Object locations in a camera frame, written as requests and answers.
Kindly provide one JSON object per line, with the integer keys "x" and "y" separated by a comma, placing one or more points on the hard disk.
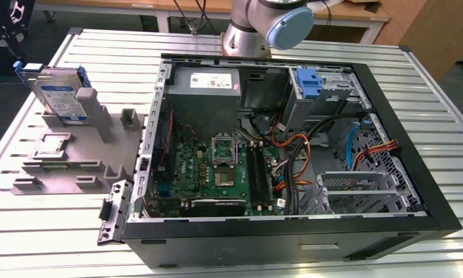
{"x": 60, "y": 98}

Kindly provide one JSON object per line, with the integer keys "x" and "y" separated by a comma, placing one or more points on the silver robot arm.
{"x": 247, "y": 34}

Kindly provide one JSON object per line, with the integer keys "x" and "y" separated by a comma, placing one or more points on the black office chair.
{"x": 4, "y": 63}

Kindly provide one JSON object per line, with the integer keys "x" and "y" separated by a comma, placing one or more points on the wooden top white desk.
{"x": 352, "y": 13}
{"x": 100, "y": 4}

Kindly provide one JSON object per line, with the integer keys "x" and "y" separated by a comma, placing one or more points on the silver CPU chip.
{"x": 53, "y": 144}

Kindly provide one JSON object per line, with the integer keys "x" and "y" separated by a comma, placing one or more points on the grey parts rack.
{"x": 88, "y": 150}

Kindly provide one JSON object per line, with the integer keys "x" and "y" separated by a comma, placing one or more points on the green RAM stick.
{"x": 57, "y": 166}

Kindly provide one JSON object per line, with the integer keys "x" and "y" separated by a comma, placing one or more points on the black case fan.
{"x": 163, "y": 139}

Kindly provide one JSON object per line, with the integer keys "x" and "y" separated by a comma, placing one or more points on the grey power supply unit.
{"x": 204, "y": 110}

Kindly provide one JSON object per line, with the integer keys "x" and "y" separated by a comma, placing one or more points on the thin metal locking lever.
{"x": 236, "y": 153}

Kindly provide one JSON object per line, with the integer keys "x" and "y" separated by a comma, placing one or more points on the CPU socket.
{"x": 224, "y": 178}

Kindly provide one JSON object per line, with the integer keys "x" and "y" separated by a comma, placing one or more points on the blue plastic drive latch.
{"x": 312, "y": 92}
{"x": 308, "y": 77}

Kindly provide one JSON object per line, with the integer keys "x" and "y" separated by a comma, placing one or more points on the metal optical drive cage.
{"x": 301, "y": 113}

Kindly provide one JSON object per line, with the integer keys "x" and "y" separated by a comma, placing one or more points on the black RAM slot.
{"x": 254, "y": 175}
{"x": 265, "y": 175}

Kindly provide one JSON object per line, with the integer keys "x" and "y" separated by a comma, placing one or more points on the green motherboard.
{"x": 243, "y": 185}

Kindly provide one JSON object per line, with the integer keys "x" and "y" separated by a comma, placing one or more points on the black graphics card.
{"x": 216, "y": 206}

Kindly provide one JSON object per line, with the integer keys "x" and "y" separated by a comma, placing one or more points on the black PC case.
{"x": 254, "y": 243}

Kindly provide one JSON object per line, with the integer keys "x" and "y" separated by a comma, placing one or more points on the wooden cabinet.
{"x": 440, "y": 34}

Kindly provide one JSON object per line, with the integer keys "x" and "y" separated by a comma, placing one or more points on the grey card retainer bracket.
{"x": 117, "y": 202}

